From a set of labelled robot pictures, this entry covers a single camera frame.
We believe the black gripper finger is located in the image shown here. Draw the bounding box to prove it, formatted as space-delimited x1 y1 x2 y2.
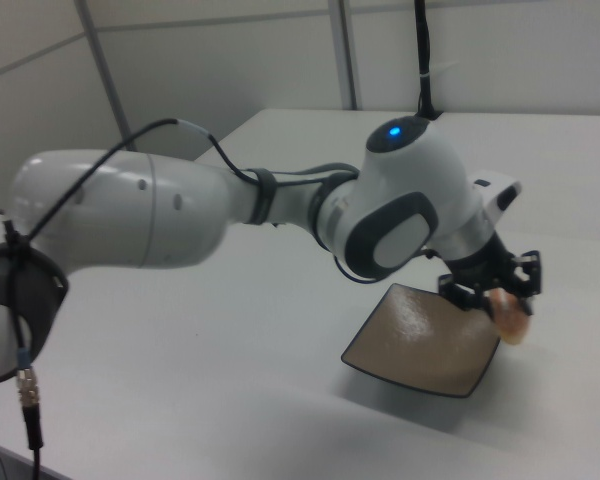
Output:
504 249 545 316
436 273 497 317

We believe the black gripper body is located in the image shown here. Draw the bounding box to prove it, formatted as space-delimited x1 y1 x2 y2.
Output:
446 232 515 295

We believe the oval brown bread roll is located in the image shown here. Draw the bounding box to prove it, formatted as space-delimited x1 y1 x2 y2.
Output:
486 288 532 347

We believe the square brown ceramic plate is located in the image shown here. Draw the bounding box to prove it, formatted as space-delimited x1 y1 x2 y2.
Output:
340 282 504 400

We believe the black pole with base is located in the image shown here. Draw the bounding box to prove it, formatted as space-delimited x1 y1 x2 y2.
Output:
412 0 444 122

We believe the white cable tie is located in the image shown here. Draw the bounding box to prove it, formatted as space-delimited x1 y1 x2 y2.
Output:
419 61 457 79

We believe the black strap on arm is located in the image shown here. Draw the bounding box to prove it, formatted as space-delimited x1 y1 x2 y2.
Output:
248 167 280 227

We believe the grey partition post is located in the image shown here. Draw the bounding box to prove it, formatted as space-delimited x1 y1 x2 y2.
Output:
327 0 364 111
76 0 137 151

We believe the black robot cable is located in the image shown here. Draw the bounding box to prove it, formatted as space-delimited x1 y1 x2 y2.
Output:
0 117 361 480

